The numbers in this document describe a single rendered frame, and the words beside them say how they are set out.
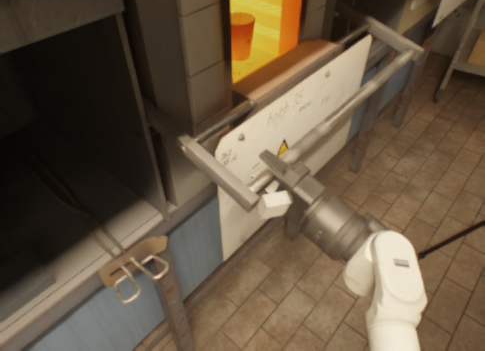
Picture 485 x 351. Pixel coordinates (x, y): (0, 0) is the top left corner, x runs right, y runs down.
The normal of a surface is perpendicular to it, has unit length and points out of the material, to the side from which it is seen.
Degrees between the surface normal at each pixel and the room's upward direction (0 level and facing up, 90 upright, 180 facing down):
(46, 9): 90
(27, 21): 90
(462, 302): 0
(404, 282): 15
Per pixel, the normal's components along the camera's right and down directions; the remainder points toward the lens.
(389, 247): 0.22, -0.60
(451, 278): 0.00, -0.71
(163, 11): 0.75, 0.46
